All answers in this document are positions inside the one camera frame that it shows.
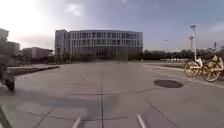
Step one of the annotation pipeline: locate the grey paved plaza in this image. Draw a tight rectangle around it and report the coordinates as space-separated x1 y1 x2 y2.
0 60 224 128

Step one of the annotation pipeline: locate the wide grey glass-fronted building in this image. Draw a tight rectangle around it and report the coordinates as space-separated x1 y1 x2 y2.
54 28 144 62

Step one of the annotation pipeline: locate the round dark manhole cover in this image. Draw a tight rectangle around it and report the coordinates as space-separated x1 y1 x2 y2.
153 78 185 89

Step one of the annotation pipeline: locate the robot's own part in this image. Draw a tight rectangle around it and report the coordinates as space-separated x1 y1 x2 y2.
72 116 82 128
136 113 148 128

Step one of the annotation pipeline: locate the row of trees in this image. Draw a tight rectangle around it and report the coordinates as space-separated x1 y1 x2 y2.
142 47 224 62

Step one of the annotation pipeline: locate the low pale building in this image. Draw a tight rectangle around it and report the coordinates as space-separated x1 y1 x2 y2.
0 28 54 62

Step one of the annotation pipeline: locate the yellow bicycle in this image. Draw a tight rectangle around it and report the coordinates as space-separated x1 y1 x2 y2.
183 55 214 78
201 53 224 83

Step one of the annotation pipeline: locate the pole with red top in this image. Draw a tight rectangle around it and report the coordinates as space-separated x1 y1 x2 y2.
188 35 195 52

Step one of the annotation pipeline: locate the dark planted strip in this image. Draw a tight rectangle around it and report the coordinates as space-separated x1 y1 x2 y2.
6 65 62 77

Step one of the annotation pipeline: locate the white lamp pole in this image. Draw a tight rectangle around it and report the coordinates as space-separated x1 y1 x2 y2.
190 24 198 68

